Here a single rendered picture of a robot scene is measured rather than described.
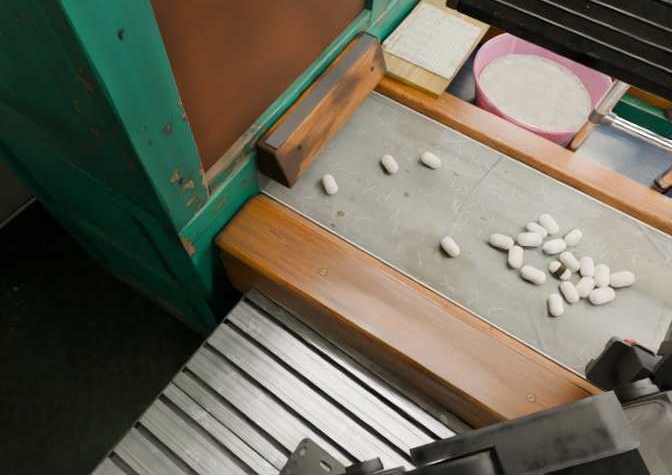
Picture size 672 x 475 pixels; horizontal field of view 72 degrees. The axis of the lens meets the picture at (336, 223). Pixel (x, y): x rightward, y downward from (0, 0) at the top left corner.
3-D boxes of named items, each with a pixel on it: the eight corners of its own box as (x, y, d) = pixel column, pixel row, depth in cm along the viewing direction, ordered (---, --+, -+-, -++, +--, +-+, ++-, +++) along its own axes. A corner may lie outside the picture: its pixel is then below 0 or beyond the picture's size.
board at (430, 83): (438, 100, 83) (439, 95, 82) (366, 65, 86) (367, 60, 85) (504, 6, 98) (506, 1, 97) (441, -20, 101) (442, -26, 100)
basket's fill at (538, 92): (559, 172, 87) (574, 153, 82) (452, 120, 92) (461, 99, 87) (592, 100, 97) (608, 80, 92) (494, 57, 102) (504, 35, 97)
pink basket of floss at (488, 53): (610, 156, 91) (641, 124, 82) (484, 172, 87) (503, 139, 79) (555, 62, 103) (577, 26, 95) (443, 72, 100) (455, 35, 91)
